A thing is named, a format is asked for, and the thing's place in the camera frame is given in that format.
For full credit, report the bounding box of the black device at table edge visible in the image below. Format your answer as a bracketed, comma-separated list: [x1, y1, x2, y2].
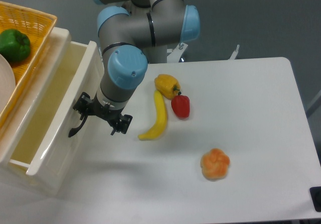
[309, 186, 321, 212]

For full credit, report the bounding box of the white metal base frame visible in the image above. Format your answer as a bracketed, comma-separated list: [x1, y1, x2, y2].
[167, 43, 240, 63]

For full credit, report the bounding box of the white plate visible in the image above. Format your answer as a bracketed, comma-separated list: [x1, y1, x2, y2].
[0, 55, 16, 113]

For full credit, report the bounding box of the yellow woven basket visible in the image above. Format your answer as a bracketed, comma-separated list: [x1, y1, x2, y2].
[1, 2, 57, 127]

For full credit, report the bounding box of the black top drawer handle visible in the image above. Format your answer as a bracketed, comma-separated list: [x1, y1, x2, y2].
[68, 115, 88, 138]

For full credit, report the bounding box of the red bell pepper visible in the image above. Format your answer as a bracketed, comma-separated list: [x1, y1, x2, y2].
[171, 94, 190, 119]

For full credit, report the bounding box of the green bell pepper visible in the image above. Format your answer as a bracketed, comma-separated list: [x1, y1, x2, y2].
[1, 29, 31, 62]

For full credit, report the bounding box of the yellow plastic banana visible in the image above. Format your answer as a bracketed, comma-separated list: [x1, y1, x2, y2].
[138, 90, 168, 141]

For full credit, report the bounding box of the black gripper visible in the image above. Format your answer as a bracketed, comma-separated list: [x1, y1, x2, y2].
[73, 92, 132, 135]

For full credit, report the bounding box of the white drawer cabinet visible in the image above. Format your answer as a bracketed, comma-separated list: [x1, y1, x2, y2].
[0, 27, 83, 197]

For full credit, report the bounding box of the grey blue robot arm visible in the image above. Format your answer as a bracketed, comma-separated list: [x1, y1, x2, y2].
[73, 0, 200, 134]

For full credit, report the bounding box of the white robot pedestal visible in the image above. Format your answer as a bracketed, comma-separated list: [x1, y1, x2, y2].
[142, 45, 167, 64]

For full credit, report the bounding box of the yellow bell pepper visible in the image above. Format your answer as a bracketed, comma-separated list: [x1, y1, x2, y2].
[154, 74, 181, 100]

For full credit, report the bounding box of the white drawer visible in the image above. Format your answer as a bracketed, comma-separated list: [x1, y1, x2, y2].
[10, 41, 103, 176]

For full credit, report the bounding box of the orange bread roll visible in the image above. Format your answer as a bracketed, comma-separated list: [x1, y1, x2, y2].
[200, 148, 230, 180]

